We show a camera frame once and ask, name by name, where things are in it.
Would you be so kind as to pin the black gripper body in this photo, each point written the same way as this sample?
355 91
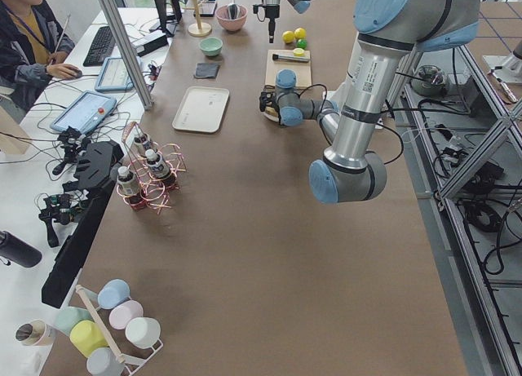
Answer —
271 11

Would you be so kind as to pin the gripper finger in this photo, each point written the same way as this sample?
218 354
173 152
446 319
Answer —
271 29

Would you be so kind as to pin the white round plate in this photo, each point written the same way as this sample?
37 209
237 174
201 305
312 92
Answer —
271 115

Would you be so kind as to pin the cream serving tray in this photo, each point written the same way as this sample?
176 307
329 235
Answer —
201 109

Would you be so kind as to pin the green lime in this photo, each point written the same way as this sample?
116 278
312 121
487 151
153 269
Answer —
301 43

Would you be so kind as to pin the steel scoop in bowl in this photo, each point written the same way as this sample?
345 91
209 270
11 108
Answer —
233 11

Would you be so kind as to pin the half lemon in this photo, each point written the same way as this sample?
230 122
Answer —
299 52

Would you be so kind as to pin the bamboo cutting board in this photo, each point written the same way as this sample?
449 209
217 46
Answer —
302 71

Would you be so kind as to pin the mint green bowl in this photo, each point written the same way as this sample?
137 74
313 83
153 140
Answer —
211 47

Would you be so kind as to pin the wooden stand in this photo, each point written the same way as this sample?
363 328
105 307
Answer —
199 29

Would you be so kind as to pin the grey folded cloth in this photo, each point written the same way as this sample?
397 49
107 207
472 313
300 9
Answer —
206 70

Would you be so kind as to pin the black monitor stand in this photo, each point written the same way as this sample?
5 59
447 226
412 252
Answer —
169 14

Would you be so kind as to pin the blue teach pendant far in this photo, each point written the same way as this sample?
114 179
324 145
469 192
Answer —
113 77

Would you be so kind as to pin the blue teach pendant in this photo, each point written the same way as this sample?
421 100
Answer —
113 77
85 113

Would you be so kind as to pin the black keyboard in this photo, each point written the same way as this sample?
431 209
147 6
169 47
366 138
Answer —
101 47

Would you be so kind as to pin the tea bottle back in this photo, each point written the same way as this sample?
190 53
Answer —
142 143

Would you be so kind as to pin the tea bottle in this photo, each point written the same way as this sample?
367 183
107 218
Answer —
156 164
127 181
142 143

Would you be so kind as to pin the tea bottle middle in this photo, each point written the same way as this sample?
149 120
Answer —
156 164

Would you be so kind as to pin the blue teach pendant near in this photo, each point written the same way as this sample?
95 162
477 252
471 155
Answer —
85 113

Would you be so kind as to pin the tea bottle front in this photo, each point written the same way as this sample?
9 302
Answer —
127 181

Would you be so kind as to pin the black monitor back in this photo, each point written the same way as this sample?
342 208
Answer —
96 174

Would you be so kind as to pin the black leader gripper device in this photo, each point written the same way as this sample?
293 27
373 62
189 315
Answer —
73 143

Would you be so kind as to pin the seated person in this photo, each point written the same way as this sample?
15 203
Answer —
34 49

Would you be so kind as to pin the blue cup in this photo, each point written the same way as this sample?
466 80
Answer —
113 293

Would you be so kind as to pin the pink cup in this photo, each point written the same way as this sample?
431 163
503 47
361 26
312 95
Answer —
123 313

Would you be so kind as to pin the white cup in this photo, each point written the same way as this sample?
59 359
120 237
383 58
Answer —
143 332

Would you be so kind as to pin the black thermos bottle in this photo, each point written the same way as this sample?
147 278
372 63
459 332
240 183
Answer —
14 250

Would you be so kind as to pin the green cup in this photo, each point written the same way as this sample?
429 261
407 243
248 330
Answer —
68 317

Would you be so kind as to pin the white cup rack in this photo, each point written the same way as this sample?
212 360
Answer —
125 352

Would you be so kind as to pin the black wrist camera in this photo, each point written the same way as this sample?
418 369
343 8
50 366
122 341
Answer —
267 103
256 8

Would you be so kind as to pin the aluminium frame post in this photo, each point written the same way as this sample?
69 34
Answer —
127 51

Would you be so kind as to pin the copper wire bottle rack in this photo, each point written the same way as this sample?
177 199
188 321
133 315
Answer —
153 193

